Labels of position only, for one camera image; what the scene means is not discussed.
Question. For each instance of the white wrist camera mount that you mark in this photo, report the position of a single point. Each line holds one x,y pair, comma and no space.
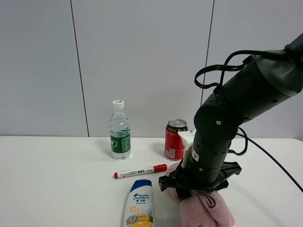
187,138

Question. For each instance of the pink towel with black band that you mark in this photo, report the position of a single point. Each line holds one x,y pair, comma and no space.
203,209

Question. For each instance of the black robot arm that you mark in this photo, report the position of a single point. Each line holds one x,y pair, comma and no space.
264,80

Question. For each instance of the red drink can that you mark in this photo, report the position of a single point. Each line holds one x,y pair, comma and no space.
174,147

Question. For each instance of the clear water bottle green label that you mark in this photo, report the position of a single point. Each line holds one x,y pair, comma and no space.
120,133

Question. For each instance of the red white marker pen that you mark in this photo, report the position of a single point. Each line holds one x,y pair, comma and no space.
128,173

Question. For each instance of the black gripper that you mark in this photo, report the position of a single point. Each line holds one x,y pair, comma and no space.
184,181

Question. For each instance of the white blue shampoo bottle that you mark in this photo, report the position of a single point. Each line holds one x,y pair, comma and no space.
139,209

